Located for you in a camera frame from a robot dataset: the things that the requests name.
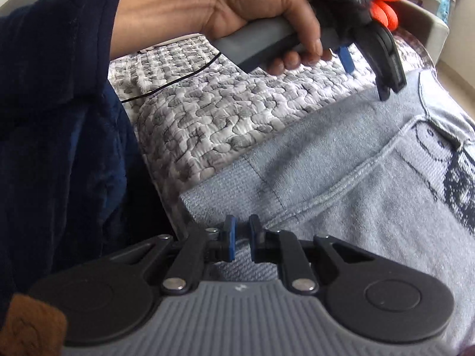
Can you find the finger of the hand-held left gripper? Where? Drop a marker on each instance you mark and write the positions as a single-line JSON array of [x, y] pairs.
[[389, 63]]

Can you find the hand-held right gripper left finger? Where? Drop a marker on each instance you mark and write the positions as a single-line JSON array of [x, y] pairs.
[[230, 238]]

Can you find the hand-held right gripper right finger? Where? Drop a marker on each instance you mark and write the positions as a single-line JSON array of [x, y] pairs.
[[254, 238]]

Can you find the grey knit sweater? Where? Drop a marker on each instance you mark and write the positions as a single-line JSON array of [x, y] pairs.
[[334, 155]]

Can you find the person's left forearm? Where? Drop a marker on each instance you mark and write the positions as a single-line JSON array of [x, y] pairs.
[[74, 44]]

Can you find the person's left hand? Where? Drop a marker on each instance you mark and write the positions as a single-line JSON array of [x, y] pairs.
[[259, 3]]

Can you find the blue phone stand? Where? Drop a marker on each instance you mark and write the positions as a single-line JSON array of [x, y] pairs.
[[347, 61]]

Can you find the grey sofa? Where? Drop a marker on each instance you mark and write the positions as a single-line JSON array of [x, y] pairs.
[[423, 26]]

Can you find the orange knot cushion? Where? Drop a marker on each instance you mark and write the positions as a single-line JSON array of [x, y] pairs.
[[382, 11]]

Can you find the grey checked quilted blanket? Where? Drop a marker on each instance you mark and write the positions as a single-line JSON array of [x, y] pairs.
[[207, 118]]

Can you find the person's dark blue clothing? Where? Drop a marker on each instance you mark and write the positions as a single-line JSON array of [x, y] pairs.
[[55, 193]]

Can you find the brown fuzzy patch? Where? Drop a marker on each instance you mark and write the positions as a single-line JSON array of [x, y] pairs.
[[29, 322]]

